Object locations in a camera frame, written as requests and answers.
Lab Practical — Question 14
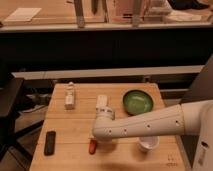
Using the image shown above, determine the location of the white paper cup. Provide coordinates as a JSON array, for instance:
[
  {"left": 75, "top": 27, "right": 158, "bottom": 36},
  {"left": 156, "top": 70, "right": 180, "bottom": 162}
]
[{"left": 139, "top": 136, "right": 160, "bottom": 153}]

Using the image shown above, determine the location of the white plastic bottle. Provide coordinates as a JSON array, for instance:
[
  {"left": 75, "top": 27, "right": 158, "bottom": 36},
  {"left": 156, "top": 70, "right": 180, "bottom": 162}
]
[{"left": 65, "top": 82, "right": 75, "bottom": 110}]

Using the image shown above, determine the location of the green bowl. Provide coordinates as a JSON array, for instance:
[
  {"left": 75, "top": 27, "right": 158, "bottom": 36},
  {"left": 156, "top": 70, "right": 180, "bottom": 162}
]
[{"left": 122, "top": 89, "right": 154, "bottom": 115}]

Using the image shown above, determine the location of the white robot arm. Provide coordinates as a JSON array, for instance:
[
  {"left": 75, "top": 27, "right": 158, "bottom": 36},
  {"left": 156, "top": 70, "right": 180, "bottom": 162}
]
[{"left": 92, "top": 100, "right": 213, "bottom": 171}]

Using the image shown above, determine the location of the black chair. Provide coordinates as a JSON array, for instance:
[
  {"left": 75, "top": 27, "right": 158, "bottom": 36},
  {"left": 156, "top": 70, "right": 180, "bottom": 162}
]
[{"left": 0, "top": 78, "right": 43, "bottom": 161}]

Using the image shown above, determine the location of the black remote control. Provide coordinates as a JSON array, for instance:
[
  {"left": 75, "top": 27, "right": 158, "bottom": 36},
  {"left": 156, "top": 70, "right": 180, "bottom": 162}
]
[{"left": 44, "top": 131, "right": 56, "bottom": 156}]

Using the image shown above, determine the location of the white paper sheet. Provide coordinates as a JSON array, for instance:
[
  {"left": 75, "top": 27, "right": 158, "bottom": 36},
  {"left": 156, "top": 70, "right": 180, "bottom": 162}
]
[{"left": 4, "top": 8, "right": 41, "bottom": 22}]

